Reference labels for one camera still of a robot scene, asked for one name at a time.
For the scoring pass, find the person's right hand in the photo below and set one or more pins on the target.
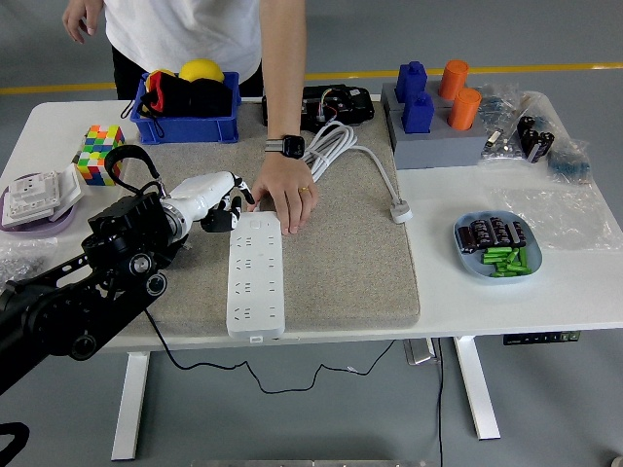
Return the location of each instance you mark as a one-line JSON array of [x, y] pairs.
[[83, 12]]

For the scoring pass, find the person's left hand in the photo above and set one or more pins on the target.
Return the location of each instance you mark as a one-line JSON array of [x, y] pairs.
[[287, 190]]

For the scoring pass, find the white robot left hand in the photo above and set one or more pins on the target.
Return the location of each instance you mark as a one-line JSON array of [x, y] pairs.
[[204, 187]]

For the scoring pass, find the black plug adapter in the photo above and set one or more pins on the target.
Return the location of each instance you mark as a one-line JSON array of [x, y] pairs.
[[219, 224]]

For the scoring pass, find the white power strip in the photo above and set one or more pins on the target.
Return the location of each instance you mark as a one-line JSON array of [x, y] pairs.
[[255, 272]]

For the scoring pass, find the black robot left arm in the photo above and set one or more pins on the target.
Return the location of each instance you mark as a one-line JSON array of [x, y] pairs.
[[121, 224]]

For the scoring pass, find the person's left forearm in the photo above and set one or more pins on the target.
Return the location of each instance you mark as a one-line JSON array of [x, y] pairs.
[[284, 73]]

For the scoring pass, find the white mains plug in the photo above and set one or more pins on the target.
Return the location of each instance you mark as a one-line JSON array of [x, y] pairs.
[[401, 214]]

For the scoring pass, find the black wristwatch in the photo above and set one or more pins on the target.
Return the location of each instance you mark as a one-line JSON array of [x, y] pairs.
[[292, 146]]

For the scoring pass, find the blue plastic bin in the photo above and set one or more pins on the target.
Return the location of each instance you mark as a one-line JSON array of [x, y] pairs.
[[185, 129]]

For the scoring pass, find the plain black pouch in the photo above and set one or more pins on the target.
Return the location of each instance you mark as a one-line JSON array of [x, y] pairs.
[[211, 99]]

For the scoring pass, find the black pouch with red lining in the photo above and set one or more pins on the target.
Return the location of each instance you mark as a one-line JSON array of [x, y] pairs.
[[170, 97]]

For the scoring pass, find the grey-brown table mat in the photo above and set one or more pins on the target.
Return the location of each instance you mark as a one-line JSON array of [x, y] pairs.
[[340, 272]]

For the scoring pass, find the small yellow ball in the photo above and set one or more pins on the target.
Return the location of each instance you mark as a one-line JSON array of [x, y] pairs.
[[163, 75]]

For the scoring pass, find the person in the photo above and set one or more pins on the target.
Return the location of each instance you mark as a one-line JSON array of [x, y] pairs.
[[185, 29]]

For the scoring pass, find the black electronic device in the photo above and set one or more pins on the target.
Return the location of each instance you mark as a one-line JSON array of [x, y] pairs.
[[350, 104]]

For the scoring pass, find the colourful puzzle cube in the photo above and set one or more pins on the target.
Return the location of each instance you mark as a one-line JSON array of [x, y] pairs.
[[99, 151]]

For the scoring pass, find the large yellow ball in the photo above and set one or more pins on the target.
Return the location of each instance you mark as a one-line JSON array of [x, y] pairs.
[[199, 70]]

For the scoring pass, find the grey block holder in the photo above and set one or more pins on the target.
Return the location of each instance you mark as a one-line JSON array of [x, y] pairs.
[[389, 95], [438, 151]]

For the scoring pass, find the blue plastic block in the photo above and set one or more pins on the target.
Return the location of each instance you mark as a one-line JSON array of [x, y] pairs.
[[417, 114], [411, 80]]

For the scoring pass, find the black capacitor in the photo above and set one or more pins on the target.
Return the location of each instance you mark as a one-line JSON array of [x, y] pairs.
[[481, 233], [468, 240], [512, 233], [497, 231], [521, 232]]

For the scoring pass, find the clear bag of metal parts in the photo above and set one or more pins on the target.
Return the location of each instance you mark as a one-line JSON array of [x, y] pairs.
[[24, 258], [503, 151]]

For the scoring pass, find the orange cylinder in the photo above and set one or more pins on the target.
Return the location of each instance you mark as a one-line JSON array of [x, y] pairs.
[[464, 109], [452, 80]]

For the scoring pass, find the light blue tray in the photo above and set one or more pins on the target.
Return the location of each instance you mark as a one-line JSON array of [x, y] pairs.
[[469, 266]]

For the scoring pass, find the small silver metal piece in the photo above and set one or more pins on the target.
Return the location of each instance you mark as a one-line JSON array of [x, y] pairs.
[[494, 137]]

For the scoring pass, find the green cylinder piece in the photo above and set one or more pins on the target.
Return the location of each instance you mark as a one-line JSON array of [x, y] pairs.
[[494, 258], [495, 250], [508, 273], [508, 266], [523, 258], [513, 256]]

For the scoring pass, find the clear bag of blue parts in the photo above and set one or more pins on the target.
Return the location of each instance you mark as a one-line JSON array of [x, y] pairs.
[[569, 163], [496, 102]]

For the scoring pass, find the white table leg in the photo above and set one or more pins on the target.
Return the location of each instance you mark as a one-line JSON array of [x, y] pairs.
[[477, 389], [130, 404]]

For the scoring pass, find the clear bag of black capacitors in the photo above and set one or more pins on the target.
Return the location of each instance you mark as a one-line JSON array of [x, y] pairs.
[[535, 138]]

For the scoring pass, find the large empty clear bag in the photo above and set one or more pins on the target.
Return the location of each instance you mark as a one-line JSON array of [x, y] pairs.
[[560, 219]]

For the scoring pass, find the black table control panel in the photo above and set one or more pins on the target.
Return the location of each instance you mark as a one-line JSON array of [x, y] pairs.
[[542, 337]]

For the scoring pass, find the white switch plate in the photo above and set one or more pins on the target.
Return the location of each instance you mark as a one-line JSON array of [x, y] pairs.
[[68, 187]]

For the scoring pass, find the white wall socket panel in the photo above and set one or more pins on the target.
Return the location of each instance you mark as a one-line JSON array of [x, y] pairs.
[[29, 194]]

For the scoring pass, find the metal bracket under table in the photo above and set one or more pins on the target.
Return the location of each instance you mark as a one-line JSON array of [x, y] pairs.
[[419, 351]]

